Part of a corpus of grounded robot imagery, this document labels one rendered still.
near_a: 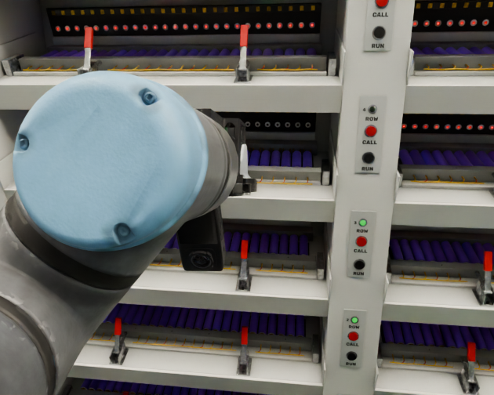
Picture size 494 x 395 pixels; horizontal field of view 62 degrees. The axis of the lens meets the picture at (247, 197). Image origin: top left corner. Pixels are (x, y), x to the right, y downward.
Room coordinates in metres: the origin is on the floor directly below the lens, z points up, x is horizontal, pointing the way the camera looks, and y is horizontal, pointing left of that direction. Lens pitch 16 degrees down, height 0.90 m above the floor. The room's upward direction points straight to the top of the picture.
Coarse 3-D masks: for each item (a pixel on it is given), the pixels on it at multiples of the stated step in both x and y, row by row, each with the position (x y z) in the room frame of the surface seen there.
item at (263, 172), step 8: (248, 168) 0.73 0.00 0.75; (256, 168) 0.73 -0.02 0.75; (264, 168) 0.73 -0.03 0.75; (272, 168) 0.73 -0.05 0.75; (280, 168) 0.73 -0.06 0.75; (288, 168) 0.73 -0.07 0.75; (296, 168) 0.73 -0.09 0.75; (304, 168) 0.72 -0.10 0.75; (312, 168) 0.72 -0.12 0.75; (320, 168) 0.72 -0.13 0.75; (256, 176) 0.73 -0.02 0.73; (264, 176) 0.72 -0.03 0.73; (272, 176) 0.72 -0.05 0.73; (280, 176) 0.72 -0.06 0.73; (288, 176) 0.72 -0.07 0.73; (296, 176) 0.72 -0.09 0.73; (304, 176) 0.72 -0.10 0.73; (312, 176) 0.71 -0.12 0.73; (320, 176) 0.71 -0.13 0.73
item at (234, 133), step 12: (204, 108) 0.37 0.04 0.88; (216, 120) 0.39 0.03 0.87; (228, 120) 0.42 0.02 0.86; (240, 120) 0.43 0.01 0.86; (228, 132) 0.45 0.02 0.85; (240, 132) 0.43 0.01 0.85; (240, 144) 0.43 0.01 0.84; (240, 156) 0.43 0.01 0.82; (240, 180) 0.43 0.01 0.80; (240, 192) 0.41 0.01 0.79
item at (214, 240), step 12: (204, 216) 0.38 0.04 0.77; (216, 216) 0.38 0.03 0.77; (180, 228) 0.39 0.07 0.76; (192, 228) 0.38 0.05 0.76; (204, 228) 0.38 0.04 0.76; (216, 228) 0.38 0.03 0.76; (180, 240) 0.39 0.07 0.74; (192, 240) 0.39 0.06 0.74; (204, 240) 0.39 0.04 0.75; (216, 240) 0.39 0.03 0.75; (180, 252) 0.40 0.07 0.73; (192, 252) 0.39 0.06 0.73; (204, 252) 0.39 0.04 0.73; (216, 252) 0.39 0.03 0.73; (192, 264) 0.40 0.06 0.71; (204, 264) 0.39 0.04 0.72; (216, 264) 0.40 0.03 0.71
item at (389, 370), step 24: (384, 336) 0.75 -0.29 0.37; (408, 336) 0.74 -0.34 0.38; (432, 336) 0.75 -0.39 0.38; (456, 336) 0.74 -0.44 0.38; (480, 336) 0.74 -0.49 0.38; (384, 360) 0.71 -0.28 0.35; (408, 360) 0.71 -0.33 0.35; (432, 360) 0.70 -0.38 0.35; (456, 360) 0.70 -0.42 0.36; (480, 360) 0.69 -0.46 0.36; (384, 384) 0.66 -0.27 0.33; (408, 384) 0.66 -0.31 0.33; (432, 384) 0.66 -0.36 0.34; (456, 384) 0.65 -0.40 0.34; (480, 384) 0.65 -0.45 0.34
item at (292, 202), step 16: (320, 160) 0.80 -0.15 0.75; (0, 176) 0.73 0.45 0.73; (336, 176) 0.65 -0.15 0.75; (256, 192) 0.69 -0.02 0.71; (272, 192) 0.69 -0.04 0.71; (288, 192) 0.69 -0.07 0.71; (304, 192) 0.69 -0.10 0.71; (320, 192) 0.69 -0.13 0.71; (224, 208) 0.69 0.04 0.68; (240, 208) 0.68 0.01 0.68; (256, 208) 0.68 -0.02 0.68; (272, 208) 0.68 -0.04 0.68; (288, 208) 0.67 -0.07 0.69; (304, 208) 0.67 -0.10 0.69; (320, 208) 0.67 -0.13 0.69
